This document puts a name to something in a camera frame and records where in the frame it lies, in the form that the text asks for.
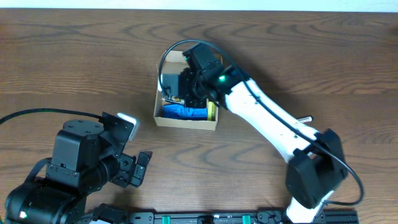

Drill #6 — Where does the yellow highlighter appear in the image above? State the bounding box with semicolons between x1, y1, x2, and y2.
207;101;216;121

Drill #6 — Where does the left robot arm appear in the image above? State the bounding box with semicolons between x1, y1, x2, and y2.
5;113;152;223

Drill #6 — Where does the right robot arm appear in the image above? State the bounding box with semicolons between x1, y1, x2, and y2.
183;41;348;223

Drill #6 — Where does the left black cable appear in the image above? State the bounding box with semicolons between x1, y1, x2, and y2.
0;108;103;126

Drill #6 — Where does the brown cardboard box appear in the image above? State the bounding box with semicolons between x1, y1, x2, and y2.
154;50;218;131

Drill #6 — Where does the black marker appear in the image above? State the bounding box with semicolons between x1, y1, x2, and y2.
297;116;313;123

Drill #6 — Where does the blue plastic holder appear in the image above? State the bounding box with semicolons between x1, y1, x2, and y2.
163;104;208;120

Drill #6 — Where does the correction tape dispenser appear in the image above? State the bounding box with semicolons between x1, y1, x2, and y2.
163;96;185;105

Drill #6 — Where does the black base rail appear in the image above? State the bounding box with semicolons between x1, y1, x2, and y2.
86;203;360;224

